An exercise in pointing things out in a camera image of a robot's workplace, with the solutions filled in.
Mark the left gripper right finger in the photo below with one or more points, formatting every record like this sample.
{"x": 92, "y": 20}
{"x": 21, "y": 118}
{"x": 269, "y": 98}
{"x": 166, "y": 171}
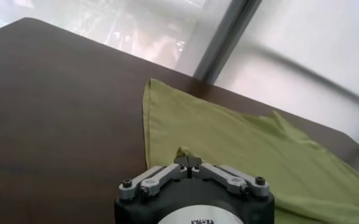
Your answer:
{"x": 228, "y": 179}

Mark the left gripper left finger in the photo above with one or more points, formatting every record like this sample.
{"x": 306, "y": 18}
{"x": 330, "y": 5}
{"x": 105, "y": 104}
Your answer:
{"x": 158, "y": 181}

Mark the lime green t-shirt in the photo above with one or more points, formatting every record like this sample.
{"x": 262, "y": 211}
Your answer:
{"x": 243, "y": 152}

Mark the curved dark outdoor handrail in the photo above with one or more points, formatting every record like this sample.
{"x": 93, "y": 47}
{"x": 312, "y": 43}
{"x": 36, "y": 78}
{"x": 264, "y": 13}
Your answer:
{"x": 304, "y": 73}

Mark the dark vertical window mullion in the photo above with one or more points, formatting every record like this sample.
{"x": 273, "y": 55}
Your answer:
{"x": 225, "y": 39}

